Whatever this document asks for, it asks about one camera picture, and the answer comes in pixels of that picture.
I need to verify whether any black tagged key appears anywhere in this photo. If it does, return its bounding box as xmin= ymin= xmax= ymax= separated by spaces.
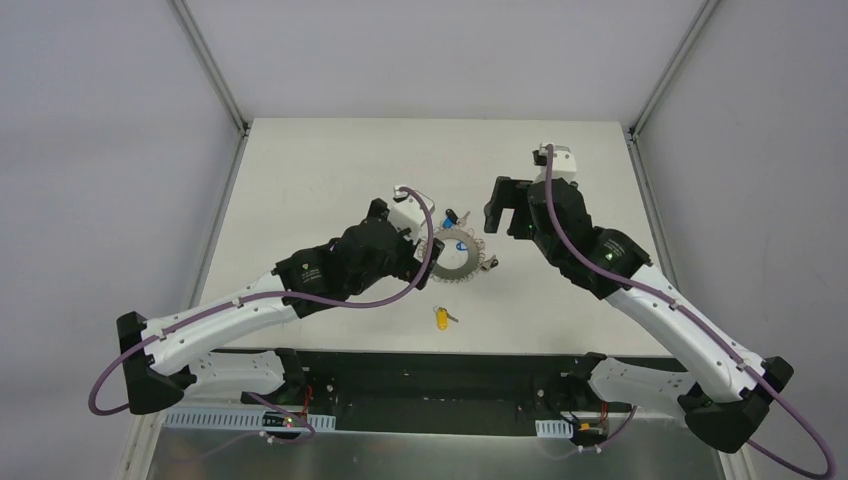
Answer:
xmin=445 ymin=209 xmax=471 ymax=227

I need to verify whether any left white cable duct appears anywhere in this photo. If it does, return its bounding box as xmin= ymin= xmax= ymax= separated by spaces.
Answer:
xmin=163 ymin=407 xmax=309 ymax=433

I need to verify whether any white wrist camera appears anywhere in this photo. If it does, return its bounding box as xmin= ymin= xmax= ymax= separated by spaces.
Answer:
xmin=388 ymin=185 xmax=436 ymax=243
xmin=533 ymin=143 xmax=577 ymax=183

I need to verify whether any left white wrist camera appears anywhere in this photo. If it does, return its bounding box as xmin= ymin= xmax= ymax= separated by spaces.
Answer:
xmin=388 ymin=185 xmax=436 ymax=243

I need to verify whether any metal disc keyring holder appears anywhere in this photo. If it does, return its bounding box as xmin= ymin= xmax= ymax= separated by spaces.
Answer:
xmin=430 ymin=227 xmax=495 ymax=283

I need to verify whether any right white cable duct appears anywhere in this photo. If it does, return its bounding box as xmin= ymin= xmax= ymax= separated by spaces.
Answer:
xmin=534 ymin=419 xmax=574 ymax=439

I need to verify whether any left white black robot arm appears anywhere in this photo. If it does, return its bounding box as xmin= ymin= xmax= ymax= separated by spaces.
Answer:
xmin=116 ymin=187 xmax=444 ymax=415

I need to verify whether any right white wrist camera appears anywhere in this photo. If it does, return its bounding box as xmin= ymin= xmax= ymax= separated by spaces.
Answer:
xmin=533 ymin=143 xmax=577 ymax=183

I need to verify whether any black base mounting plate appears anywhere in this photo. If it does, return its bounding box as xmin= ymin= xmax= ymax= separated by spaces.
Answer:
xmin=239 ymin=349 xmax=690 ymax=439

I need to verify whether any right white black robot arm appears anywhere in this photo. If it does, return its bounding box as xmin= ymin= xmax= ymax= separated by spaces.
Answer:
xmin=484 ymin=176 xmax=794 ymax=453

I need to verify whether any yellow tagged key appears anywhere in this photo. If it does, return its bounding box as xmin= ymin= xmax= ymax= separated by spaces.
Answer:
xmin=433 ymin=306 xmax=459 ymax=331

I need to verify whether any white cable duct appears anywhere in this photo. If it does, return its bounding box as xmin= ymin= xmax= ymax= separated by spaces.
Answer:
xmin=163 ymin=407 xmax=309 ymax=433
xmin=534 ymin=419 xmax=574 ymax=439

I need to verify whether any silver plain key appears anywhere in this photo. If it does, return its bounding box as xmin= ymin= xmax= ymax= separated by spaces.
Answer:
xmin=480 ymin=256 xmax=499 ymax=272

